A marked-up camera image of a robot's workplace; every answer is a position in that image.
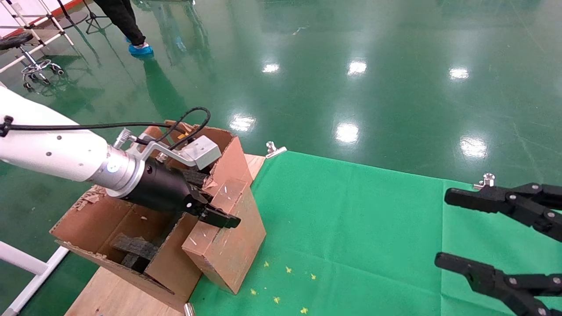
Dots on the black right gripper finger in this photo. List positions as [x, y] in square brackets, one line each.
[513, 287]
[522, 204]

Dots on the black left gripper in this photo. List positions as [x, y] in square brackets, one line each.
[162, 188]

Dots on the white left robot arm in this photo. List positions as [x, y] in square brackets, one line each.
[48, 145]

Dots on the black foam piece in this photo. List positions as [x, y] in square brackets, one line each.
[136, 248]

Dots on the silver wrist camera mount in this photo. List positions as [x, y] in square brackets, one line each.
[204, 151]

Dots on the large open cardboard carton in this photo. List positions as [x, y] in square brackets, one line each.
[171, 267]

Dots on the green table cloth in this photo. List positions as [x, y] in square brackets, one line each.
[373, 241]

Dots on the white pipe rack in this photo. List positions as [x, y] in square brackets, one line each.
[17, 27]

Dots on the white pipe table frame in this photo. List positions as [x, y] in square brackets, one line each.
[22, 259]

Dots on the black wheeled stool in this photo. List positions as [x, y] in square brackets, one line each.
[15, 40]

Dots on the black round base stand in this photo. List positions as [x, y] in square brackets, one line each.
[74, 19]

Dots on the black tripod stand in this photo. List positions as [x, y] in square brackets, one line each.
[92, 17]

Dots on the person in black trousers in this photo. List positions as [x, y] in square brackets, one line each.
[123, 17]

